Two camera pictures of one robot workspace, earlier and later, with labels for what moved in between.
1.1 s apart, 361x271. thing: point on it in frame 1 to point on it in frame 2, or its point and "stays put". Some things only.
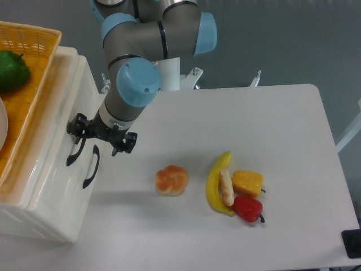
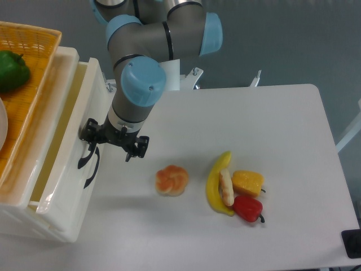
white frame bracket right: [255, 79] stays put
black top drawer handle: [71, 158] to [83, 161]
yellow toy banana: [212, 184] stays put
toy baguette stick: [227, 188] stays put
